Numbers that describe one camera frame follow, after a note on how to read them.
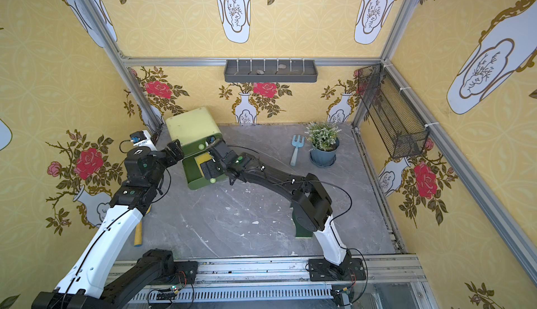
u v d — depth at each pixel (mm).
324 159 1003
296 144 1097
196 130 910
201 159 923
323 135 920
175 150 676
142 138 616
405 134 818
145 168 550
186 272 732
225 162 639
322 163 1027
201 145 870
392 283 766
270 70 921
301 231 798
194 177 868
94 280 393
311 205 499
